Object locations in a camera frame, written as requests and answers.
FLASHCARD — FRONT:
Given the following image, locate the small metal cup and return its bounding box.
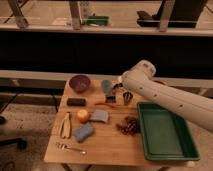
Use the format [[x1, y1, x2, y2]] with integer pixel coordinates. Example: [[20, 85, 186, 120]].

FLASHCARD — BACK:
[[123, 91, 133, 105]]

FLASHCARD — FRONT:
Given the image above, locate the blue cloth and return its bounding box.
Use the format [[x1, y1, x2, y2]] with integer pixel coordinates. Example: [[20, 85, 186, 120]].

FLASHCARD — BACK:
[[73, 123, 94, 143]]

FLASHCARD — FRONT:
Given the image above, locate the yellow banana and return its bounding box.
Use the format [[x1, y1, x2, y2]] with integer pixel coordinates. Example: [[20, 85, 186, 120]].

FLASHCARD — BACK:
[[59, 112, 72, 139]]

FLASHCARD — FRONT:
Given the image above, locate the green box on shelf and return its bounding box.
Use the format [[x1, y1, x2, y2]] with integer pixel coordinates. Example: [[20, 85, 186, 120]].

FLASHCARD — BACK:
[[86, 16, 109, 26]]

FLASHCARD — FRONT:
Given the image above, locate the bunch of dark grapes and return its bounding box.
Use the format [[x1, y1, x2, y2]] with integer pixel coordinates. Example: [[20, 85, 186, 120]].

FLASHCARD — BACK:
[[116, 116, 139, 135]]

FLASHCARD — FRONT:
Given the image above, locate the silver fork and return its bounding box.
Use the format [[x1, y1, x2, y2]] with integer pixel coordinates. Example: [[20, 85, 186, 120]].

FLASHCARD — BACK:
[[56, 143, 87, 155]]

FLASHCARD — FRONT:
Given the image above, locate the red yellow apple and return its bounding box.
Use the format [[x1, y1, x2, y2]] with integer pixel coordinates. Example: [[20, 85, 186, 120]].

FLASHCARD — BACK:
[[77, 109, 90, 123]]

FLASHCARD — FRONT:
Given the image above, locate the grey blue sponge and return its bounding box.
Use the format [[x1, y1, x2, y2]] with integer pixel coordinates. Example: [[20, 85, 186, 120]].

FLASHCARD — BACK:
[[90, 109, 109, 123]]

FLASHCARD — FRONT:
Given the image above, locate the black rectangular block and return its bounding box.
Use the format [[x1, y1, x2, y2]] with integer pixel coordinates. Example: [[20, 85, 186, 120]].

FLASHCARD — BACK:
[[67, 98, 86, 106]]

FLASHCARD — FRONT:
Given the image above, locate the purple bowl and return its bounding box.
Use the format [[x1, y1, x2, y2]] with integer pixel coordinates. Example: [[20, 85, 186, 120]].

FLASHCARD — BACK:
[[69, 75, 91, 93]]

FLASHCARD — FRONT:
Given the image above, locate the blue cup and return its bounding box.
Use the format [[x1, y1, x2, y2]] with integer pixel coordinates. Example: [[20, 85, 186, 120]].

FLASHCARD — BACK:
[[101, 80, 112, 94]]

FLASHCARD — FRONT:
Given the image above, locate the wooden table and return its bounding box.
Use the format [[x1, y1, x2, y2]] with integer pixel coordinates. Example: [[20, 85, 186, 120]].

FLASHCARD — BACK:
[[43, 78, 196, 167]]

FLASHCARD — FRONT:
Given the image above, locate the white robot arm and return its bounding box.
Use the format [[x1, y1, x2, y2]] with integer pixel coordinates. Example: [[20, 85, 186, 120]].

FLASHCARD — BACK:
[[118, 60, 213, 132]]

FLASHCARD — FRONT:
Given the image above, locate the green plastic tray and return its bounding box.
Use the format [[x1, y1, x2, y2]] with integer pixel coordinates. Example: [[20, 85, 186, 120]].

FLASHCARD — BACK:
[[137, 102, 200, 161]]

